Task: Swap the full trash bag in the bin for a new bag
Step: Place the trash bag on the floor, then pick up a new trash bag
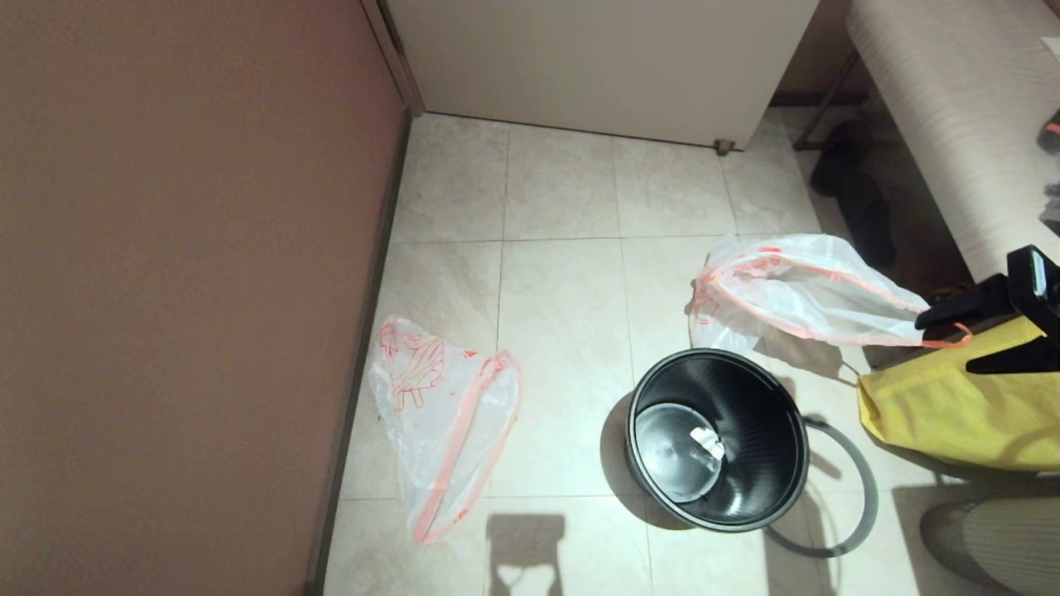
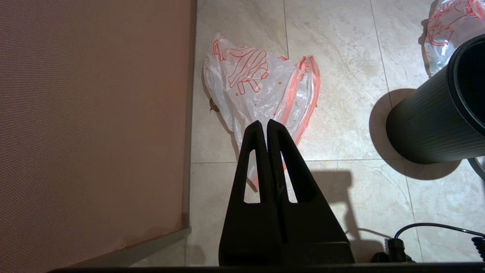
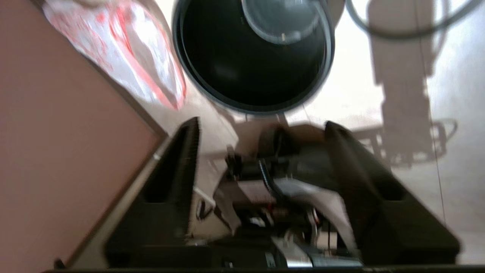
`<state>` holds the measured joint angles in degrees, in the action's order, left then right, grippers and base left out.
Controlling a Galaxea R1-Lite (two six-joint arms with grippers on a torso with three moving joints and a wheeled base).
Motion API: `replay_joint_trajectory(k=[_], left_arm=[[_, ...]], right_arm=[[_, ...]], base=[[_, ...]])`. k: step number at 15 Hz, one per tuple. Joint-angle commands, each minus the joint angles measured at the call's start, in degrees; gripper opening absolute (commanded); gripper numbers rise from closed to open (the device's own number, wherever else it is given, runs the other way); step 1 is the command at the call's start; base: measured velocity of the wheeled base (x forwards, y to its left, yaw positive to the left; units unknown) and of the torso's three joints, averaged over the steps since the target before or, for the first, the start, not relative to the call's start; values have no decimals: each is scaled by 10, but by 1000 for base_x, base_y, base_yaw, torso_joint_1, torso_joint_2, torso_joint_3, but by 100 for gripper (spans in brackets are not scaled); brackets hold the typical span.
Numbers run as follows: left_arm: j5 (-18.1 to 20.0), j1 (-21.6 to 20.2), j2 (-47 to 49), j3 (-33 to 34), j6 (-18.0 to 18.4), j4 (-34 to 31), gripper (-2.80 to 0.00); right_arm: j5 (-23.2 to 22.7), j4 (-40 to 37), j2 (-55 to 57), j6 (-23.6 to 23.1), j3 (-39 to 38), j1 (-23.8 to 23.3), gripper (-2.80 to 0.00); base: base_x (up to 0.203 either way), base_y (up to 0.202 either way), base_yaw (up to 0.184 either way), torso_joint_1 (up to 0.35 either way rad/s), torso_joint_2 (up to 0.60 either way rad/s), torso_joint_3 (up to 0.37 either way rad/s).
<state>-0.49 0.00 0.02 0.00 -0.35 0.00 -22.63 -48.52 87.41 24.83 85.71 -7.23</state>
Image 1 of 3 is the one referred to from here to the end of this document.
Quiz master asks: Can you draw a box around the white cabinet panel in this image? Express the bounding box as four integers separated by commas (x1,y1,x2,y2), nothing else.
362,0,821,156

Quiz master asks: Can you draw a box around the beige wood-grain bench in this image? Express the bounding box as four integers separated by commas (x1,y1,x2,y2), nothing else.
845,0,1060,284

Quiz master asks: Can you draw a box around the metal bench leg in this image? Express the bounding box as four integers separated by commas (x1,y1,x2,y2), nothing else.
791,50,858,154

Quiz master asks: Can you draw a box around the white liner bag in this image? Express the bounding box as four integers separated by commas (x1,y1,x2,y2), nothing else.
369,315,524,547

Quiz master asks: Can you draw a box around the black slipper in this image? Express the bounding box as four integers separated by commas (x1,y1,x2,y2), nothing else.
807,120,872,199
835,174,897,270

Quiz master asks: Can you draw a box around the white paper scrap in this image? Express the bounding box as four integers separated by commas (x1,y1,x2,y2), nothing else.
690,426,727,461

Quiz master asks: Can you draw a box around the white garbage bag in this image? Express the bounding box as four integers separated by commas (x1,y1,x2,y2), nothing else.
687,233,976,353

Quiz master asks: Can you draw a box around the grey plastic ring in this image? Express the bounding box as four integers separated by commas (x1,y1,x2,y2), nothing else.
762,416,879,558

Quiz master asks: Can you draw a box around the yellow fabric bag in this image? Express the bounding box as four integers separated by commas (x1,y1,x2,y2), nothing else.
857,315,1060,473

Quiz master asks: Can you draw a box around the black trash bin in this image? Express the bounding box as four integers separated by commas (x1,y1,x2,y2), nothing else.
625,348,811,532

